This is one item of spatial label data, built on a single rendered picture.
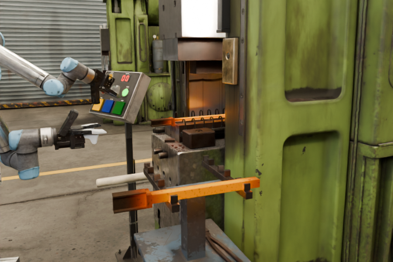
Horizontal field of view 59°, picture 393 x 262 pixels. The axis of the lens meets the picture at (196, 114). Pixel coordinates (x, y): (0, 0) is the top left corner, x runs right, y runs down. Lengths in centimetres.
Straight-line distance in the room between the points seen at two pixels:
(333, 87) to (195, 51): 58
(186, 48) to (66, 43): 807
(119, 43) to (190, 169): 521
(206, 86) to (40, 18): 791
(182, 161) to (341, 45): 75
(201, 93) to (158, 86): 465
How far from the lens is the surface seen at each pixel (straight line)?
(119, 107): 194
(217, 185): 95
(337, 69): 145
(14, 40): 948
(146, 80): 197
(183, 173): 141
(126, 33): 650
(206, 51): 153
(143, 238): 127
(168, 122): 156
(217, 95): 186
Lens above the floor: 130
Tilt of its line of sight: 10 degrees down
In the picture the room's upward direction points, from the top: straight up
